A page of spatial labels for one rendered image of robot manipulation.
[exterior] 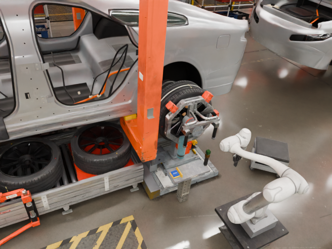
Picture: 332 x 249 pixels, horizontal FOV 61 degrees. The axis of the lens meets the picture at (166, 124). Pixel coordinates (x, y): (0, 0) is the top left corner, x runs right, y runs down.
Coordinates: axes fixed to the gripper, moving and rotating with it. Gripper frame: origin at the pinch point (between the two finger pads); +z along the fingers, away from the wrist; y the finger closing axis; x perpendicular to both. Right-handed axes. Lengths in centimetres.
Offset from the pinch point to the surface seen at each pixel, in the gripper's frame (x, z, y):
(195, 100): 63, -33, -7
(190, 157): 65, 57, 1
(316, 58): 104, 0, 254
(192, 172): 29.2, 31.6, -24.1
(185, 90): 75, -39, -12
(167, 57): 110, -58, -13
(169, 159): 74, 56, -24
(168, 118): 64, -19, -36
